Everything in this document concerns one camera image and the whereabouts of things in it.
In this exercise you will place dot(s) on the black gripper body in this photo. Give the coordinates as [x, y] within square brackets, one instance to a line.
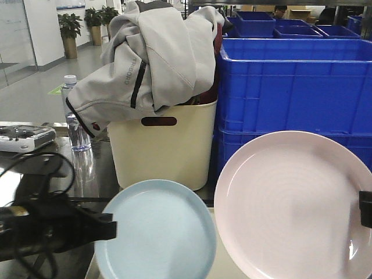
[34, 226]

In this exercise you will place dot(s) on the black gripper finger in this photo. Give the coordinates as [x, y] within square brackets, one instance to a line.
[100, 226]
[365, 206]

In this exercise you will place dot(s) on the light blue round plate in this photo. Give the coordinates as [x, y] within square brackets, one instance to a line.
[164, 230]

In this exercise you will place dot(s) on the pink round plate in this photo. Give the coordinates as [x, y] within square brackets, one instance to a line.
[286, 205]

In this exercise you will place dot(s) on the cream plastic tray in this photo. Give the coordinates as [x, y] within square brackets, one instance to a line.
[221, 261]

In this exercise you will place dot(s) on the white grey remote controller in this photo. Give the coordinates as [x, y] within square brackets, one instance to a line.
[25, 138]

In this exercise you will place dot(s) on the clear water bottle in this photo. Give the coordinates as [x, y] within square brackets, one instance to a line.
[79, 139]

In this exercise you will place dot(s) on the cream plastic basket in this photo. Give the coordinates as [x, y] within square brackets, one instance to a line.
[176, 146]

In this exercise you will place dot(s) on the lower large blue crate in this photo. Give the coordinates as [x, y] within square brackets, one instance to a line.
[229, 151]

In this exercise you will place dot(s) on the large blue crate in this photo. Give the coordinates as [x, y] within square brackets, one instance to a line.
[229, 151]
[317, 85]

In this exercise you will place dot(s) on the upper large blue crate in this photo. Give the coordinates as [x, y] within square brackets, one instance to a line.
[317, 85]

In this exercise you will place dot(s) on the grey jacket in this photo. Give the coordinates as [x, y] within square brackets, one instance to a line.
[154, 60]

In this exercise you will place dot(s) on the potted plant gold pot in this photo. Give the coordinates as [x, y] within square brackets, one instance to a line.
[93, 20]
[70, 28]

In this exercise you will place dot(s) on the person in background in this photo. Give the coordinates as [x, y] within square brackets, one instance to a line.
[279, 11]

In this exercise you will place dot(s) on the blue bin in background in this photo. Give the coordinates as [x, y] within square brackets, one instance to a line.
[255, 25]

